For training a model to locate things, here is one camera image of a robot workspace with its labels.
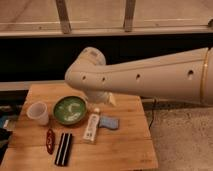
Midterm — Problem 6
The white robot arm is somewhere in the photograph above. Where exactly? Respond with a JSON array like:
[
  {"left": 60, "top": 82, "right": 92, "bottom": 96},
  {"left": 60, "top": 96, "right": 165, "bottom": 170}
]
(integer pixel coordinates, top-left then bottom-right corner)
[{"left": 65, "top": 47, "right": 213, "bottom": 106}]

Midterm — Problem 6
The blue sponge piece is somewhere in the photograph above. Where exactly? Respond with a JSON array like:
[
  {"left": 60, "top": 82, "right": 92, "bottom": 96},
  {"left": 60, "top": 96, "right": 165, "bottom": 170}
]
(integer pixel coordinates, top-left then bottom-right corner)
[{"left": 99, "top": 116, "right": 119, "bottom": 130}]

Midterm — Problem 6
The white toothpaste tube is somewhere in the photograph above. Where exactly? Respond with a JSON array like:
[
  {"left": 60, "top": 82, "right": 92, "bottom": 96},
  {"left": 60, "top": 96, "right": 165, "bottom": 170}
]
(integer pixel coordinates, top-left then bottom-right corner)
[{"left": 83, "top": 108, "right": 100, "bottom": 143}]

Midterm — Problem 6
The green bowl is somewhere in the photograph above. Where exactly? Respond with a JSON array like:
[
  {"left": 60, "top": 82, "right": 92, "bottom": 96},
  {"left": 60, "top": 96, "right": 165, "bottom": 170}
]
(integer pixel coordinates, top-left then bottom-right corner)
[{"left": 53, "top": 96, "right": 87, "bottom": 126}]

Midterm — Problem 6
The translucent plastic cup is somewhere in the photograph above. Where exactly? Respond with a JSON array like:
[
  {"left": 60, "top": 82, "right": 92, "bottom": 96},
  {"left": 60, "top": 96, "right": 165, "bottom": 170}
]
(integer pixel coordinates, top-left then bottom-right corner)
[{"left": 26, "top": 101, "right": 49, "bottom": 126}]

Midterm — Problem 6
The black white striped box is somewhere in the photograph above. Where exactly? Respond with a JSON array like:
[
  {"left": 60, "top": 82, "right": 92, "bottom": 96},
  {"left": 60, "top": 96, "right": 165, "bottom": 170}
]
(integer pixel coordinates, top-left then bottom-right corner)
[{"left": 54, "top": 133, "right": 72, "bottom": 166}]

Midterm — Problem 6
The black cable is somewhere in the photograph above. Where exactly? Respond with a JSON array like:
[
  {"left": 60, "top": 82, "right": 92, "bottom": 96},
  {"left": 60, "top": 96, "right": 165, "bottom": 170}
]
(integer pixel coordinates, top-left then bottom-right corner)
[{"left": 147, "top": 98, "right": 158, "bottom": 130}]

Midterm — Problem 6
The left wooden frame post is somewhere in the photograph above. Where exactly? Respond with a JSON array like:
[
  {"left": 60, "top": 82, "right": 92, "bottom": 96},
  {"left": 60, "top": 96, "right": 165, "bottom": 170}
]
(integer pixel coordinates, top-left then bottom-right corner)
[{"left": 55, "top": 0, "right": 71, "bottom": 34}]

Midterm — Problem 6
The wooden frame post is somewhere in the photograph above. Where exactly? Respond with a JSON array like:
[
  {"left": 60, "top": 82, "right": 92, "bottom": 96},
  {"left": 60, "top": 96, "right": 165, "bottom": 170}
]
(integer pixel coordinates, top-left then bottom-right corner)
[
  {"left": 123, "top": 0, "right": 136, "bottom": 32},
  {"left": 55, "top": 0, "right": 71, "bottom": 34}
]

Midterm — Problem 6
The right wooden frame post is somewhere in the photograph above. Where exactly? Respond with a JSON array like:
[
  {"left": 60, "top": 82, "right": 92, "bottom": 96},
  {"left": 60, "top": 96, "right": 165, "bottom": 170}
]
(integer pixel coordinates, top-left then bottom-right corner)
[{"left": 123, "top": 0, "right": 136, "bottom": 32}]

